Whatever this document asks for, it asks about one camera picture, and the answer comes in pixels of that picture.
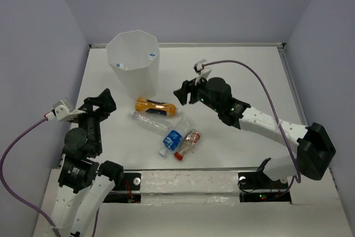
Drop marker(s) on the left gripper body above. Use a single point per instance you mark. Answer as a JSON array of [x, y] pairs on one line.
[[89, 121]]

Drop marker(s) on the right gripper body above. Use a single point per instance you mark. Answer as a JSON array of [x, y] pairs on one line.
[[199, 92]]

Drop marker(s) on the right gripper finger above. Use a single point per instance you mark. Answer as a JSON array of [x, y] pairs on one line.
[[186, 87], [183, 97]]

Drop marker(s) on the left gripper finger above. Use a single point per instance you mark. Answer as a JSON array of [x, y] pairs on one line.
[[105, 102], [97, 109]]

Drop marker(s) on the clear crushed plastic bottle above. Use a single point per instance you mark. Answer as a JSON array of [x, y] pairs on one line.
[[151, 122]]

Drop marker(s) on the orange label plastic bottle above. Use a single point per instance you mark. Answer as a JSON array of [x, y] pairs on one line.
[[153, 107]]

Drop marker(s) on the red cap plastic bottle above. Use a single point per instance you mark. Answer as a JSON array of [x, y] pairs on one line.
[[189, 143]]

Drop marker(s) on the blue label plastic bottle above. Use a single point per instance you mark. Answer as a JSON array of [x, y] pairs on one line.
[[174, 138]]

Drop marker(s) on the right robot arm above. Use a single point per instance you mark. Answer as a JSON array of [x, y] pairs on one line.
[[310, 149]]

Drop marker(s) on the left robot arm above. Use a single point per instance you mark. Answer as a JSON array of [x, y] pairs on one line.
[[83, 183]]

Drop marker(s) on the white octagonal plastic bin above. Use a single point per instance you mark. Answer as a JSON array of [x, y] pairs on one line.
[[132, 49]]

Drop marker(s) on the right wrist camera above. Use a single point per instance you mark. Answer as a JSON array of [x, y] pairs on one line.
[[201, 70]]

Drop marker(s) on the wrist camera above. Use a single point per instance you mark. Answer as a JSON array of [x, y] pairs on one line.
[[64, 111], [201, 70]]

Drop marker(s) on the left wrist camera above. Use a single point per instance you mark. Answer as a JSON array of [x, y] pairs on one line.
[[64, 111]]

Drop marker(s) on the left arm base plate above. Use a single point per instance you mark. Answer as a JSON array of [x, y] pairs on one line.
[[128, 192]]

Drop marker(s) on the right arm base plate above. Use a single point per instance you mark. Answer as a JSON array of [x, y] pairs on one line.
[[256, 189]]

